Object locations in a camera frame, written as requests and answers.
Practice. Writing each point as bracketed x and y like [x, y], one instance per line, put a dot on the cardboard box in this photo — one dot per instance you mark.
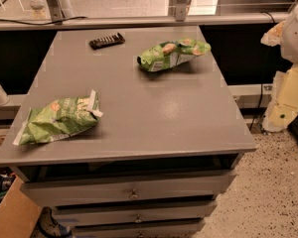
[18, 213]

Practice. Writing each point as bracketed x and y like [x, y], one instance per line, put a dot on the green rice chip bag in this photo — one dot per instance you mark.
[171, 54]
[60, 119]

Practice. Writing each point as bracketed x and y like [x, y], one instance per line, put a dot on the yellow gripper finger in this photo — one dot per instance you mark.
[273, 37]

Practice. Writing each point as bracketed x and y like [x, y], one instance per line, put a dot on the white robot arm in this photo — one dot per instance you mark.
[289, 42]

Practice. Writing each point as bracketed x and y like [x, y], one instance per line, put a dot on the top grey drawer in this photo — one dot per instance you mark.
[105, 190]

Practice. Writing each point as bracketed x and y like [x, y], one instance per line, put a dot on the black ridged bar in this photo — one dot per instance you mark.
[108, 41]

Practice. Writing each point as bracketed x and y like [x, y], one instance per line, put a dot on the grey drawer cabinet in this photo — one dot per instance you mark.
[178, 121]

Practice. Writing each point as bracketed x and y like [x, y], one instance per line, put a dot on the grey drawer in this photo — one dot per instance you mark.
[136, 213]
[152, 229]
[105, 190]

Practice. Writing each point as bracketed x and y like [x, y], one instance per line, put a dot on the middle grey drawer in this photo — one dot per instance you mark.
[136, 213]

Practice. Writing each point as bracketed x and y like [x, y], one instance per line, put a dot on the grey metal rail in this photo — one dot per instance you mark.
[78, 23]

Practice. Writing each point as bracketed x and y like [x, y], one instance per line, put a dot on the bottom grey drawer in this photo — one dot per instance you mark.
[152, 229]

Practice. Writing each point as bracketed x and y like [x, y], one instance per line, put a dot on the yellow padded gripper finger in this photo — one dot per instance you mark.
[283, 107]

